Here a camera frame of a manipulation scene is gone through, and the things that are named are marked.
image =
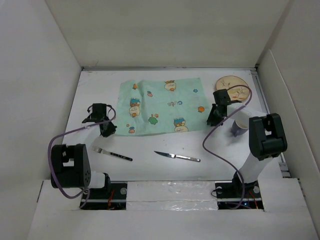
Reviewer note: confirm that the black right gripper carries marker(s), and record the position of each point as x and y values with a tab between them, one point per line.
211	119

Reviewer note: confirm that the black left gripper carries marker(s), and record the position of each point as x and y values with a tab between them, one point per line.
110	131

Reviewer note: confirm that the green cartoon print cloth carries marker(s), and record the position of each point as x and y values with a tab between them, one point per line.
149	107

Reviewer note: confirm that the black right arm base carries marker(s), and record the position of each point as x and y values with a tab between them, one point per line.
229	195

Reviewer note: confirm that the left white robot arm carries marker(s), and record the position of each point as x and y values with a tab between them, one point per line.
69	164

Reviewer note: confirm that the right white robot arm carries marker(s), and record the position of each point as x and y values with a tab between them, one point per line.
266	137

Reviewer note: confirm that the purple mug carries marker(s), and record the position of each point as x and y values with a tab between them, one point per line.
238	129

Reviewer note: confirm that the round bird pattern plate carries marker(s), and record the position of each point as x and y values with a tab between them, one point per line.
236	87

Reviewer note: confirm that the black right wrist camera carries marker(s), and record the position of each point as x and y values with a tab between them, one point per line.
221	97

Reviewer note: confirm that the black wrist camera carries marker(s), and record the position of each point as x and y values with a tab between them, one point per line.
221	97
97	112

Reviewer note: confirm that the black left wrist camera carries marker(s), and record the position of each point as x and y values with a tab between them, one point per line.
97	112

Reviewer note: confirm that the fork with black handle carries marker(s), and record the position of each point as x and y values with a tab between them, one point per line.
105	152

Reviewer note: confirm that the knife with patterned handle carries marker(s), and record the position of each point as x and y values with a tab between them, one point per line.
176	156

